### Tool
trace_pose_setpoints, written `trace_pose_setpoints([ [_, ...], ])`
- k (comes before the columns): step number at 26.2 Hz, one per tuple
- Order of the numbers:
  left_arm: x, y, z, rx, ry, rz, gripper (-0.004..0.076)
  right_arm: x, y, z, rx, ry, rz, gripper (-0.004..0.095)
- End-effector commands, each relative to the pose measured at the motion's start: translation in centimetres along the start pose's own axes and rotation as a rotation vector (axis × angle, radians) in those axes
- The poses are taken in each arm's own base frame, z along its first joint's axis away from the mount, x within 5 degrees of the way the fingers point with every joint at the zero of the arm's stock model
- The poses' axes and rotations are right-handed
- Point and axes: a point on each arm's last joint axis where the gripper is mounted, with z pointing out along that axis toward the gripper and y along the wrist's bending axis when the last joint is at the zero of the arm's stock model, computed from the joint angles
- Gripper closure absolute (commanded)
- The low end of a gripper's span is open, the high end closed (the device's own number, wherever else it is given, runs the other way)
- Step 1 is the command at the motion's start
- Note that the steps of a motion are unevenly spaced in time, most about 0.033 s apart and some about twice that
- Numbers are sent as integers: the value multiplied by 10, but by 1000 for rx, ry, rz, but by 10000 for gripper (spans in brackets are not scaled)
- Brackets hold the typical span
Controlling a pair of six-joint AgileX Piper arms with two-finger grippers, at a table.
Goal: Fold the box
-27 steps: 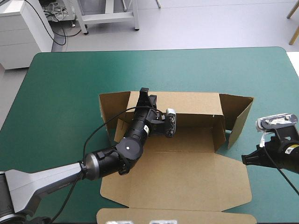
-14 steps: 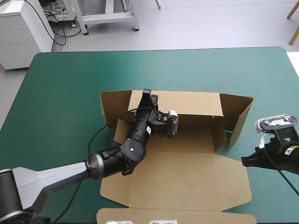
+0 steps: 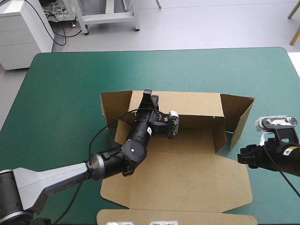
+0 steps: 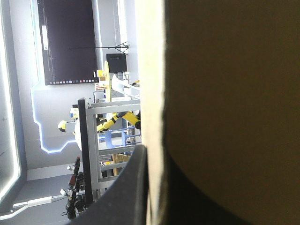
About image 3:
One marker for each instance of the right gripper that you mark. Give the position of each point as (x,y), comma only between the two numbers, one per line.
(255,157)

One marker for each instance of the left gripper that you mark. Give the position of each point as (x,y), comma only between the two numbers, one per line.
(153,118)

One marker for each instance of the brown cardboard box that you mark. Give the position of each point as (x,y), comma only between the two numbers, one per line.
(187,178)

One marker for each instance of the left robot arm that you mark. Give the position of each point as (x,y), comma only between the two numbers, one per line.
(58,178)

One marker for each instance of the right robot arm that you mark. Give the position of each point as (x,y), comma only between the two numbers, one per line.
(289,161)

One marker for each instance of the wooden chair leg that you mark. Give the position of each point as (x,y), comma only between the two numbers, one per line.
(295,35)
(294,9)

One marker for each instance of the white drawer cabinet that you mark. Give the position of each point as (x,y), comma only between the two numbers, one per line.
(21,37)

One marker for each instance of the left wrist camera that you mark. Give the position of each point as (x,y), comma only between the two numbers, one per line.
(174,124)

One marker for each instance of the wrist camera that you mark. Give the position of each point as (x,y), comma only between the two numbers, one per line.
(174,124)
(276,122)

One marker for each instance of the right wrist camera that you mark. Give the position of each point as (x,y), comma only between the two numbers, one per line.
(276,122)

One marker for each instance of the white metal table frame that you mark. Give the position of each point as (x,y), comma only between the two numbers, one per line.
(110,16)

